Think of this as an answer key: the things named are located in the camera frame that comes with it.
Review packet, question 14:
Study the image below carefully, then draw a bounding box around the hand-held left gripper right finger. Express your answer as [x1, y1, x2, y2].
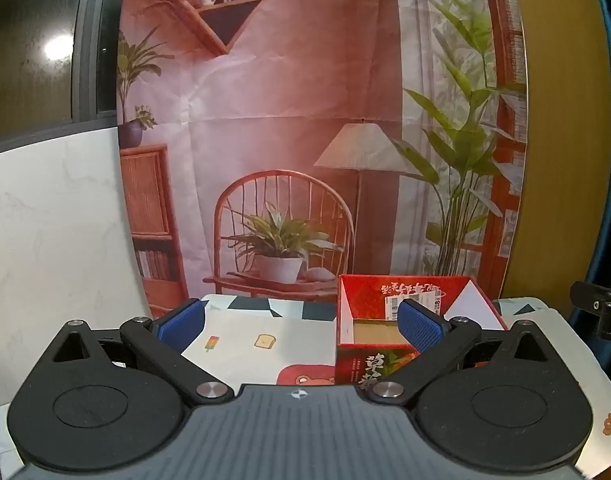
[368, 298, 569, 406]

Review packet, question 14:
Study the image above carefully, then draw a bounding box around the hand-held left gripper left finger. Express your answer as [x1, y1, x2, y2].
[29, 299, 234, 406]

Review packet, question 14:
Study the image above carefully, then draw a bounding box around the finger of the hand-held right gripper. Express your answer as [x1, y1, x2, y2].
[569, 281, 611, 342]

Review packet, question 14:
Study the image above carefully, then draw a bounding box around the red strawberry print box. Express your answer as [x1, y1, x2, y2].
[334, 274, 510, 391]

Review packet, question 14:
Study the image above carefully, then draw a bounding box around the printed cartoon tablecloth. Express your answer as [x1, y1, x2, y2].
[150, 294, 611, 480]

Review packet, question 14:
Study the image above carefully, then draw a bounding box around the printed room scene backdrop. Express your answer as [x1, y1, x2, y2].
[116, 0, 529, 307]

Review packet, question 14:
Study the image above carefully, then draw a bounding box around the dark window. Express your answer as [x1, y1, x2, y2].
[0, 0, 127, 158]

